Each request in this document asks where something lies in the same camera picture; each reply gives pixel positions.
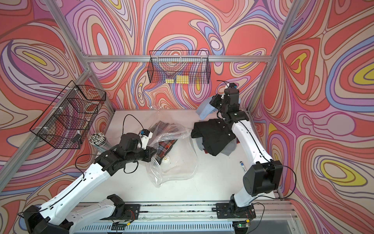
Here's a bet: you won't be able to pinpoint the red black plaid shirt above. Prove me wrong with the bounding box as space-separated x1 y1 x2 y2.
203 139 240 156

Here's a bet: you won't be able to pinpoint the aluminium frame rail front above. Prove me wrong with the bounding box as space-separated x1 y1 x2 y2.
68 201 304 234

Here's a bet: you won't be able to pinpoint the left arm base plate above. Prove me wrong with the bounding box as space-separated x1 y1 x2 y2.
101 204 140 221

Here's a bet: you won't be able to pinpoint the multicolour tartan plaid shirt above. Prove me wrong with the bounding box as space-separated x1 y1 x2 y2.
148 121 180 165

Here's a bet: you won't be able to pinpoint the left black wire basket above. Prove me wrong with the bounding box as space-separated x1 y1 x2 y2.
29 81 106 149

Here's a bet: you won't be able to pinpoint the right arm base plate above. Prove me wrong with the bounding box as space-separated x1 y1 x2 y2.
212 201 256 220

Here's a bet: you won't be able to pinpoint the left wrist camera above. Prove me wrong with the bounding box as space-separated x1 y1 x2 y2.
139 129 153 150

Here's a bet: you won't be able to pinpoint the black wire basket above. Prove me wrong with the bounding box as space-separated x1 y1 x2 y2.
147 50 211 84
29 81 106 149

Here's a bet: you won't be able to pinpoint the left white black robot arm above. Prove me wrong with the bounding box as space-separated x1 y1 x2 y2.
21 129 157 234

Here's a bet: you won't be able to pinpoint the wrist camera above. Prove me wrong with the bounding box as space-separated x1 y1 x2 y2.
228 83 237 89
139 129 153 150

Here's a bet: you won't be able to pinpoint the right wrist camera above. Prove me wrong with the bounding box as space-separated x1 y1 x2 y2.
228 83 237 89

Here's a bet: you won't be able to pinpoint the back black wire basket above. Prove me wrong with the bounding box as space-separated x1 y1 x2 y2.
147 50 211 84

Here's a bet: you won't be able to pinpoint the grey button shirt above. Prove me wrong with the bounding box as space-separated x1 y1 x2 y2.
195 137 239 156

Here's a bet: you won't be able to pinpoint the yellow sticky note pads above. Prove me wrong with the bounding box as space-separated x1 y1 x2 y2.
165 75 190 84

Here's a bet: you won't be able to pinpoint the light blue shirt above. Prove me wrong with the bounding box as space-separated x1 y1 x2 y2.
196 96 241 120

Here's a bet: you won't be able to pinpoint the clear plastic vacuum bag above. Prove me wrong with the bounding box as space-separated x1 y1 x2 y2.
146 110 198 188

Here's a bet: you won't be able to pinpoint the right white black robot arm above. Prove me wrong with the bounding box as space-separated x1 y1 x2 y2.
209 83 283 208

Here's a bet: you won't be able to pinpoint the black button shirt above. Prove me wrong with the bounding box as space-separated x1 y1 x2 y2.
191 119 236 154

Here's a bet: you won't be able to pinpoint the blue marker pen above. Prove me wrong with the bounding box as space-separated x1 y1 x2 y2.
240 161 246 173

